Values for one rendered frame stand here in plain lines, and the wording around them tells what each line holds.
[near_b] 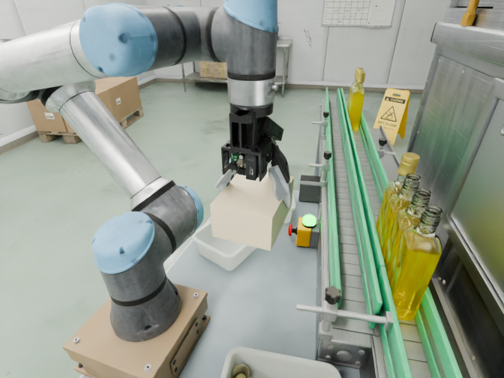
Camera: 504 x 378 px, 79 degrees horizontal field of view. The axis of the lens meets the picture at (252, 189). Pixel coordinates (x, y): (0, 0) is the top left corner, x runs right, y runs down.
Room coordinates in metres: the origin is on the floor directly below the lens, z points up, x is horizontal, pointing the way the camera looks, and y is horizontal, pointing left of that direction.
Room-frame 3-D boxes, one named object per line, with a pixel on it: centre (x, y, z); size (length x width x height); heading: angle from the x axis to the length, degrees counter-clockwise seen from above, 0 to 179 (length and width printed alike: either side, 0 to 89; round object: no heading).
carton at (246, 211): (0.52, -0.01, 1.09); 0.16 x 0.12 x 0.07; 160
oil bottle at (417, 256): (0.43, -0.31, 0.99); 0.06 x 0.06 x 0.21; 79
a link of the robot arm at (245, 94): (0.50, 0.00, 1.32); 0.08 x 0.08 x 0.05
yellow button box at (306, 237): (0.79, -0.18, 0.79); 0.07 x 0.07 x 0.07; 79
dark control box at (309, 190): (1.07, -0.24, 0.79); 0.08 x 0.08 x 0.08; 79
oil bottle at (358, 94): (1.53, -0.53, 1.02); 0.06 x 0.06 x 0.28; 79
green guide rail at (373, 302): (1.23, -0.41, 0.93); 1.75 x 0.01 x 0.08; 169
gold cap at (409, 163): (0.60, -0.34, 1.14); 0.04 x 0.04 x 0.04
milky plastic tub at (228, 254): (0.77, 0.06, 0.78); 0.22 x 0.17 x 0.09; 143
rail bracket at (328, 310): (0.36, -0.17, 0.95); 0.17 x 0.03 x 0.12; 79
